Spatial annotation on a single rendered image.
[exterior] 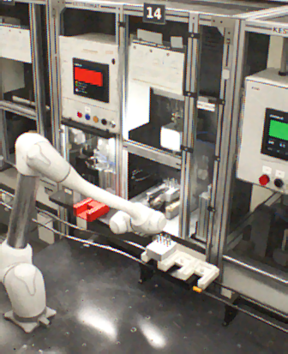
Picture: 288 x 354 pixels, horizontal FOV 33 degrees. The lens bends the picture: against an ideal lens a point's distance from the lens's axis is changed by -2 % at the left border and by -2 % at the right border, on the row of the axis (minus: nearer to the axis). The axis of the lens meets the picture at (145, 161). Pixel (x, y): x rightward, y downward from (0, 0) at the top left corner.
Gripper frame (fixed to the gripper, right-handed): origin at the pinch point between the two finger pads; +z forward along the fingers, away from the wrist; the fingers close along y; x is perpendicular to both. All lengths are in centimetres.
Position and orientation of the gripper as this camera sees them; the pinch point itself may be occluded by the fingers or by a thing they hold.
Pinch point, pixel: (164, 194)
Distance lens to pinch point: 266.4
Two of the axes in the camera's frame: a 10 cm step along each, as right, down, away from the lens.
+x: -7.9, -2.7, 5.5
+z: 6.2, -3.4, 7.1
